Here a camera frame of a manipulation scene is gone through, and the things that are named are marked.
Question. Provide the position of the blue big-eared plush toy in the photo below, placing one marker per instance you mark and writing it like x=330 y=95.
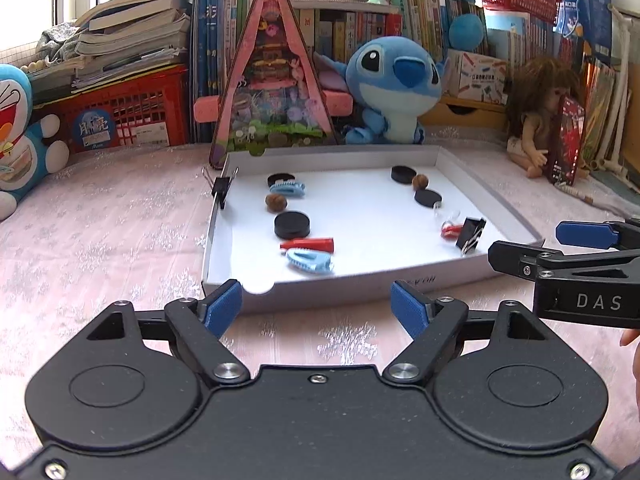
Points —
x=395 y=80

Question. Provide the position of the white pipe rack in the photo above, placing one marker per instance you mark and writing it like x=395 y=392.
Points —
x=622 y=85

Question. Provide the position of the brown-haired doll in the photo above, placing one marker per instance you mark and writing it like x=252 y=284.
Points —
x=540 y=95

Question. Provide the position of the grey cloth bundle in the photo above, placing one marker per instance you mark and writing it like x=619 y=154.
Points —
x=57 y=37

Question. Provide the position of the wooden drawer box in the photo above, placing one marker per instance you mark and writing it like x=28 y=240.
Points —
x=465 y=112

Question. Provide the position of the colourful picture books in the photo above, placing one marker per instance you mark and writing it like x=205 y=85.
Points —
x=597 y=105

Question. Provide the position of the blue cat plush toy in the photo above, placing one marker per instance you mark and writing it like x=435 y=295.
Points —
x=15 y=125

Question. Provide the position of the printed cardboard box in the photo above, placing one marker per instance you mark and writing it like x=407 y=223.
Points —
x=480 y=77

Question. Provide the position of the pink triangular dollhouse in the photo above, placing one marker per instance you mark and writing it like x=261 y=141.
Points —
x=272 y=85

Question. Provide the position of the pink snowflake tablecloth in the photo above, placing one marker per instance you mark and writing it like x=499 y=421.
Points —
x=100 y=240

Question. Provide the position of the person's right hand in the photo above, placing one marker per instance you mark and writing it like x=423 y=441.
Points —
x=631 y=340

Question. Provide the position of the clear plastic lid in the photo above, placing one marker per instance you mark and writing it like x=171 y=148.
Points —
x=447 y=215

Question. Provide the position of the white cardboard box tray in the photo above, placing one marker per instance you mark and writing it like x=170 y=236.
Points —
x=360 y=220

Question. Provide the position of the black round lid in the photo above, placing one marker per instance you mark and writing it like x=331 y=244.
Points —
x=428 y=198
x=280 y=178

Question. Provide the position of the long row of books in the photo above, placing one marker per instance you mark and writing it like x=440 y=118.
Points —
x=425 y=15

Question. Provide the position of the blue pompom ball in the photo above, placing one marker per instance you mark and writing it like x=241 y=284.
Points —
x=465 y=32

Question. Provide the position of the red plastic peg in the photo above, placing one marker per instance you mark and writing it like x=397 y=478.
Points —
x=310 y=244
x=451 y=231

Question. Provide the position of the small black binder clip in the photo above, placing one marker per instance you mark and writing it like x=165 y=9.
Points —
x=220 y=187

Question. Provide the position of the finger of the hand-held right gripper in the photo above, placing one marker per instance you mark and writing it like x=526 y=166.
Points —
x=515 y=260
x=585 y=234

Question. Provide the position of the blue hair clip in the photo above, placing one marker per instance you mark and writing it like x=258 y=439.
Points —
x=287 y=189
x=310 y=261

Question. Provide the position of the brown walnut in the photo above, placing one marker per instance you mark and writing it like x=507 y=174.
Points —
x=276 y=202
x=421 y=182

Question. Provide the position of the stack of books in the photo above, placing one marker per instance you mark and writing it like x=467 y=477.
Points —
x=135 y=20

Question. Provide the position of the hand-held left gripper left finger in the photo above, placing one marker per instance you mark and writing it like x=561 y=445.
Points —
x=222 y=310

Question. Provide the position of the large black binder clip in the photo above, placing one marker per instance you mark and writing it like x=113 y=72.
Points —
x=471 y=235

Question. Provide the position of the red plastic crate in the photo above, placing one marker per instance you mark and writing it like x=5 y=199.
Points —
x=125 y=115

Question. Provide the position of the short row of books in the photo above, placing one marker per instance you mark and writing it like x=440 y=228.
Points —
x=340 y=25

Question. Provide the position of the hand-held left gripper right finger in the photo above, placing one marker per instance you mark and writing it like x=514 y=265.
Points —
x=407 y=310

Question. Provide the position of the blue upright books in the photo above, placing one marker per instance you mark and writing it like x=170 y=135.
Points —
x=212 y=35

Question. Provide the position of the blue paper bag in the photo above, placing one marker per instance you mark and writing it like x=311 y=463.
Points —
x=585 y=15

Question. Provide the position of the black round disc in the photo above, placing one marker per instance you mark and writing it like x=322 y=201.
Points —
x=292 y=225
x=403 y=174

